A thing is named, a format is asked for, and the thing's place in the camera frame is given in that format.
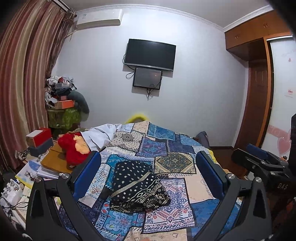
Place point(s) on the stack of papers and books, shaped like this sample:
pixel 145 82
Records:
pixel 32 170

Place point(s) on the blue patchwork bedspread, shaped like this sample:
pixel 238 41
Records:
pixel 173 159

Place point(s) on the grey bag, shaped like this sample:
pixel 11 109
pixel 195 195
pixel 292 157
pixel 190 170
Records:
pixel 202 138

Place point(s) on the dark grey box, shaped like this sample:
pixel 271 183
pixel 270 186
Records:
pixel 41 149

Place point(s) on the green patterned cloth stand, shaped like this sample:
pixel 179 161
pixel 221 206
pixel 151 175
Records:
pixel 63 118

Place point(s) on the wooden bedside table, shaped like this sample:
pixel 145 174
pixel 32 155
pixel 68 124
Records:
pixel 55 160

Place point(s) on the navy patterned hooded garment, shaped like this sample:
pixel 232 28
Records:
pixel 132 187

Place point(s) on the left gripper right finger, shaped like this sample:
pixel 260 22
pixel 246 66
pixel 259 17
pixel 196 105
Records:
pixel 224 187

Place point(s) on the white air conditioner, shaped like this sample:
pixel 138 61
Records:
pixel 102 18

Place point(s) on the white sheet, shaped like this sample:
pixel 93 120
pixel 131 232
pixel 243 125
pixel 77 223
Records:
pixel 97 138

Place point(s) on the white power strip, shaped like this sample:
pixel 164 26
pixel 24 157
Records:
pixel 12 193

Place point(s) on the wooden wardrobe cabinet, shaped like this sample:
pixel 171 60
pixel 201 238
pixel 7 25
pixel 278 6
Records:
pixel 246 41

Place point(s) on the yellow pillow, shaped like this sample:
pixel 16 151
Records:
pixel 136 118

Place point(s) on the orange box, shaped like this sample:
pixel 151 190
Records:
pixel 64 104

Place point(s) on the red plush toy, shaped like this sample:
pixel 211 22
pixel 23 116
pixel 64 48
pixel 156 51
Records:
pixel 75 148

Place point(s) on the brown wooden door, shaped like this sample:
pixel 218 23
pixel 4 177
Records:
pixel 255 104

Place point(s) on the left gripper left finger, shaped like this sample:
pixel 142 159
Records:
pixel 75 187

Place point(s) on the striped red gold curtain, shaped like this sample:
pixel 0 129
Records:
pixel 31 39

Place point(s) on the red and white box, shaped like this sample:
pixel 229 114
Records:
pixel 38 137

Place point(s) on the black wall television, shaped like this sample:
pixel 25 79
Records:
pixel 150 54

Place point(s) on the pile of clothes and boxes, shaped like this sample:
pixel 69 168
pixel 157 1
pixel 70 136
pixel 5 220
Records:
pixel 62 88

